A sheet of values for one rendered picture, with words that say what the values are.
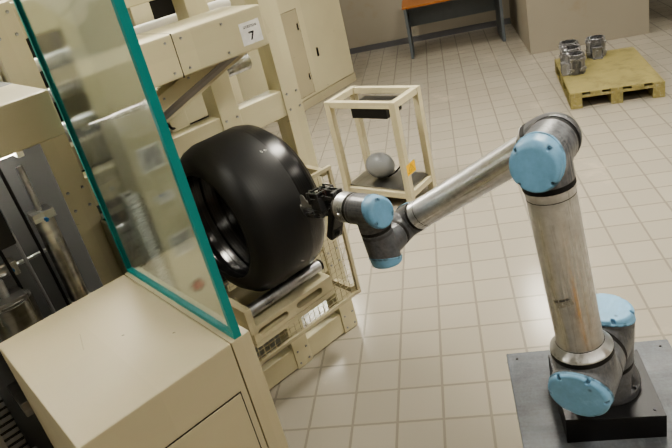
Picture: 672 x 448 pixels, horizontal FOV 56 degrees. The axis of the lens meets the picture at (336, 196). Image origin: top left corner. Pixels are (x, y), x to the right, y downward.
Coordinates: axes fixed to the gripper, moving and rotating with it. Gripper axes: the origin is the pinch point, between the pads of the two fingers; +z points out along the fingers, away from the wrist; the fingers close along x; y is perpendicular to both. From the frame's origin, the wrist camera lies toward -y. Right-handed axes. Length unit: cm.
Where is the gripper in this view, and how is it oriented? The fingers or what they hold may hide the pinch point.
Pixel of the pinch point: (304, 207)
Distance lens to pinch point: 199.7
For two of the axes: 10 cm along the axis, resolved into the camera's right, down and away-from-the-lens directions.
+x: -7.2, 4.3, -5.4
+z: -6.3, -0.7, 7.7
